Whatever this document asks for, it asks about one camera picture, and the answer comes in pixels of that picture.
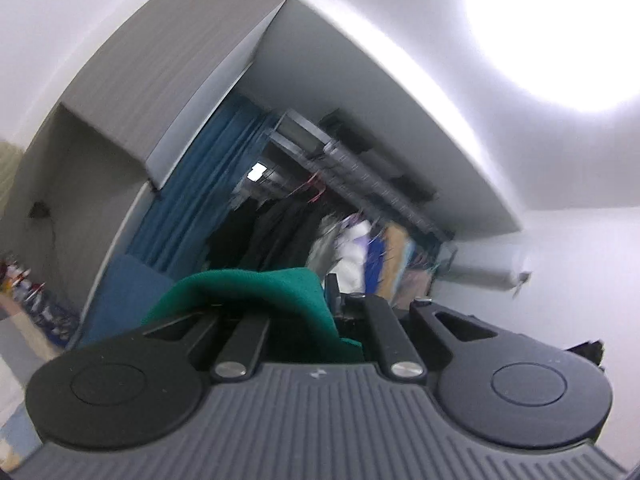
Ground bright ceiling light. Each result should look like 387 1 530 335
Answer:
462 0 640 113

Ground grey wood-grain cabinet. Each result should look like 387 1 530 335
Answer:
0 0 292 321

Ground blue curtain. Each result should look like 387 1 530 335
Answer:
125 94 281 276

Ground black cable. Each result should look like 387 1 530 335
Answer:
29 200 63 286

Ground green garment with black patches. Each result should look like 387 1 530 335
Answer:
140 267 364 364

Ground blue cushion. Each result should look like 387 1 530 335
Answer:
80 255 176 348

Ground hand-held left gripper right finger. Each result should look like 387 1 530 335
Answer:
324 274 502 382

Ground white air conditioner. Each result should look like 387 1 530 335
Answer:
447 245 533 301

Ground white hanging clothes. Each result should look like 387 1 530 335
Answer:
306 214 375 295

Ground blue hanging garment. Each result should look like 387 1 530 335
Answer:
364 230 390 297

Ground metal clothes rack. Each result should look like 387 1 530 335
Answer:
267 107 458 271

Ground colourful clutter pile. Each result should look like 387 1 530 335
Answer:
0 252 80 353

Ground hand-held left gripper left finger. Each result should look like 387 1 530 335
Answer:
141 309 272 381

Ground tan hanging garment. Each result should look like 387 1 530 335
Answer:
382 224 415 307

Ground dark hanging clothes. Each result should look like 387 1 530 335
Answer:
206 194 328 277

